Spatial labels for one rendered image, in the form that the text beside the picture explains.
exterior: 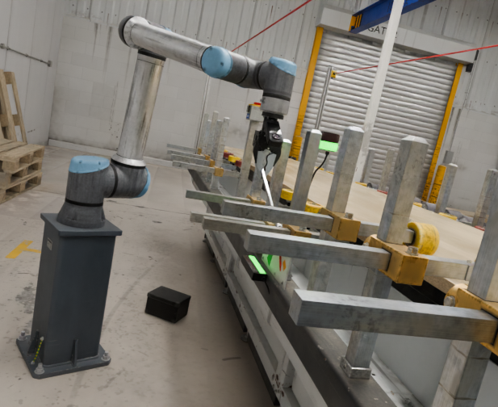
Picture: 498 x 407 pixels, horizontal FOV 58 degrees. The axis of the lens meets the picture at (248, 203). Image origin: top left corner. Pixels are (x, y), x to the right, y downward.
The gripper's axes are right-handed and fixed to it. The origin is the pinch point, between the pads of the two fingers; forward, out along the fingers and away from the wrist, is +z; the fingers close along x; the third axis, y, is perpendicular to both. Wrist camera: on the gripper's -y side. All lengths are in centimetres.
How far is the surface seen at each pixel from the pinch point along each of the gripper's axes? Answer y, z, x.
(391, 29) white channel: 139, -93, -104
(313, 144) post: -18.0, -13.4, -7.9
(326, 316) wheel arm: -97, 3, 17
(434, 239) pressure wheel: -49, 2, -31
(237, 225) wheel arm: -21.8, 12.4, 9.9
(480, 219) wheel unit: 34, 6, -116
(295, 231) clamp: -25.0, 10.9, -5.6
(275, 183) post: 7.0, 2.6, -7.2
